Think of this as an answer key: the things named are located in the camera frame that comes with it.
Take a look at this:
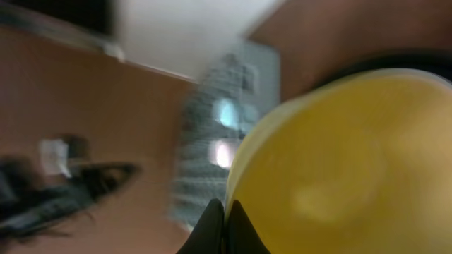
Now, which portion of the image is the pink plastic cup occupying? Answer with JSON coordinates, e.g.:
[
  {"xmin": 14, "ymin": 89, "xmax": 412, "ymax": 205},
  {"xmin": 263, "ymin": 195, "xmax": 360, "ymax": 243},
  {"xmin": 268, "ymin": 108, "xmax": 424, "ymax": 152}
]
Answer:
[{"xmin": 208, "ymin": 138, "xmax": 241, "ymax": 170}]

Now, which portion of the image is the light blue plastic cup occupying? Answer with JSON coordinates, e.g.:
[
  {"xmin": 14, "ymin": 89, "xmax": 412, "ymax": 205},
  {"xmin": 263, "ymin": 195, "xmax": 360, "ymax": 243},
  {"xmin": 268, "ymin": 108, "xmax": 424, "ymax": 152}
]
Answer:
[{"xmin": 212, "ymin": 98, "xmax": 260, "ymax": 133}]

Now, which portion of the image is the yellow bowl with food scraps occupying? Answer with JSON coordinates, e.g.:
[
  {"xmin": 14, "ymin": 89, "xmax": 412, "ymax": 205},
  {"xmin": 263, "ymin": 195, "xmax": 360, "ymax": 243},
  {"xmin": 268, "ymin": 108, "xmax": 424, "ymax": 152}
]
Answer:
[{"xmin": 227, "ymin": 68, "xmax": 451, "ymax": 253}]

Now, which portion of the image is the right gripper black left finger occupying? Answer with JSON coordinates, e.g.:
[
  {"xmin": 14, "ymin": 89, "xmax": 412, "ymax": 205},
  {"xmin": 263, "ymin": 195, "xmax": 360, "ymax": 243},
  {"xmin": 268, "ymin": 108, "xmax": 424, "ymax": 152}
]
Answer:
[{"xmin": 177, "ymin": 199, "xmax": 224, "ymax": 254}]

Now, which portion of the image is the round black tray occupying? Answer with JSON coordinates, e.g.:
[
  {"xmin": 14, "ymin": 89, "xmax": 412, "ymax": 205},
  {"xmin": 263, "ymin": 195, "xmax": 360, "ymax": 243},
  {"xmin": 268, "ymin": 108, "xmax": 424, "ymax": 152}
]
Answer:
[{"xmin": 313, "ymin": 48, "xmax": 451, "ymax": 89}]

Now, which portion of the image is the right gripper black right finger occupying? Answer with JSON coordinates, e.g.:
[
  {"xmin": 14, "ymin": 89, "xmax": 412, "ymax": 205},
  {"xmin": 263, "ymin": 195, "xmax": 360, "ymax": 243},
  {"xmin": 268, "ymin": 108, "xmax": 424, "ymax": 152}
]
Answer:
[{"xmin": 224, "ymin": 200, "xmax": 270, "ymax": 254}]

